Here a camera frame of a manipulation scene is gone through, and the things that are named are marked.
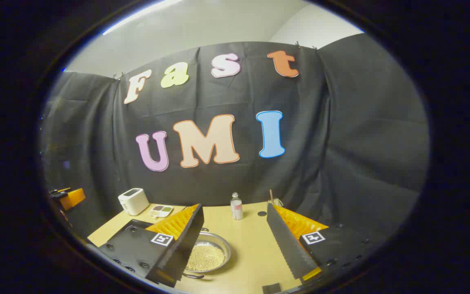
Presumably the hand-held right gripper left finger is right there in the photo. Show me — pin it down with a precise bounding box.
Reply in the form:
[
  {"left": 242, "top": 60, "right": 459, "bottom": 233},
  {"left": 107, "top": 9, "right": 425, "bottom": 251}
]
[{"left": 96, "top": 203, "right": 205, "bottom": 288}]

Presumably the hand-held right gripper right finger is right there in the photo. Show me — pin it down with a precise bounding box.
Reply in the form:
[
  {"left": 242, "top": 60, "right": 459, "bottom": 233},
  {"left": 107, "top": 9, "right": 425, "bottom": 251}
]
[{"left": 266, "top": 203, "right": 378, "bottom": 282}]

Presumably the pile of yellow soybeans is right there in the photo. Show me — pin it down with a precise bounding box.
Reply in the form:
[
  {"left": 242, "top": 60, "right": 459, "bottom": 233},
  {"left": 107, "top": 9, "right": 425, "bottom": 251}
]
[{"left": 186, "top": 242, "right": 225, "bottom": 272}]

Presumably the steel pot with black handles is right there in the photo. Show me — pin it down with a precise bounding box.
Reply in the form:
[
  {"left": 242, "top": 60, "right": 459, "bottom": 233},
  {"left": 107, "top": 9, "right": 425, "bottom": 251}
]
[{"left": 182, "top": 228, "right": 232, "bottom": 280}]

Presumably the black induction cooktop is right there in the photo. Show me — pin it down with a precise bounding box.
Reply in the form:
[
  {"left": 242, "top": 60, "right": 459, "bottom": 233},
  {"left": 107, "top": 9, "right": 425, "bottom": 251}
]
[{"left": 126, "top": 219, "right": 156, "bottom": 230}]

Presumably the white divided plate of beans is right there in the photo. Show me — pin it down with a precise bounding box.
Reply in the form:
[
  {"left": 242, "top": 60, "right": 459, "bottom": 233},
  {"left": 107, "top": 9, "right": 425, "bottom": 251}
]
[{"left": 149, "top": 205, "right": 174, "bottom": 218}]

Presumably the glass holder with wooden stick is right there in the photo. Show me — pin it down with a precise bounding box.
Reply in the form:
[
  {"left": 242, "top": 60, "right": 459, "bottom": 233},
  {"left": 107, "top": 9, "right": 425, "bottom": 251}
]
[{"left": 268, "top": 189, "right": 284, "bottom": 207}]

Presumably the white toaster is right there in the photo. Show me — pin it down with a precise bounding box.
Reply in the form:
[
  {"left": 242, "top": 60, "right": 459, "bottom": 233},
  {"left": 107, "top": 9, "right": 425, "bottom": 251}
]
[{"left": 117, "top": 188, "right": 151, "bottom": 216}]

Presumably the clear plastic bottle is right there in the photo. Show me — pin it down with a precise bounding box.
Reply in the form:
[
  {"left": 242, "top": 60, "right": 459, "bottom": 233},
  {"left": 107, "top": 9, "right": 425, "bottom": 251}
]
[{"left": 230, "top": 192, "right": 244, "bottom": 221}]

